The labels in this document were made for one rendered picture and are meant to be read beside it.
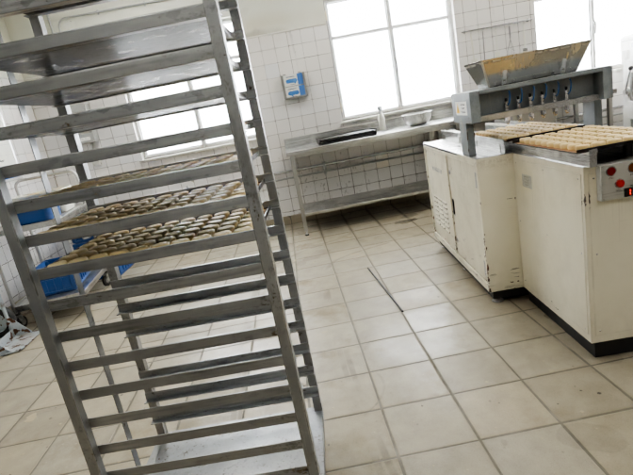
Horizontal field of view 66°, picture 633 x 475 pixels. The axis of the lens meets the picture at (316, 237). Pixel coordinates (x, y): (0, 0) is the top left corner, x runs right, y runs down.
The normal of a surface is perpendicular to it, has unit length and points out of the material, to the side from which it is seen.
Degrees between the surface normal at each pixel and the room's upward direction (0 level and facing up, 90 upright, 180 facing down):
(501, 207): 90
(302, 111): 90
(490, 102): 90
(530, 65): 115
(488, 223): 90
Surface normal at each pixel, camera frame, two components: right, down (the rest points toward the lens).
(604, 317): 0.00, 0.25
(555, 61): 0.08, 0.63
